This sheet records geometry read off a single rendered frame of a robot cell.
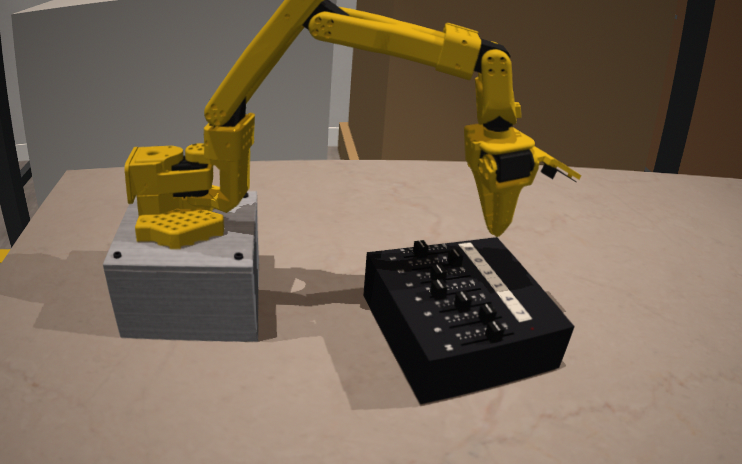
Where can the black lighting desk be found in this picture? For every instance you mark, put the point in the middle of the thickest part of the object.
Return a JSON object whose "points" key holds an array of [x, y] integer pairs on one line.
{"points": [[440, 339]]}

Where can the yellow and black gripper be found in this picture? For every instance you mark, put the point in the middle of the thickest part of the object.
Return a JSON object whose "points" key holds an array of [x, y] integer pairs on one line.
{"points": [[510, 165]]}

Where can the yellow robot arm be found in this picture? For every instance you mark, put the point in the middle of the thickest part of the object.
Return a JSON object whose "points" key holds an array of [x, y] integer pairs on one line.
{"points": [[161, 176]]}

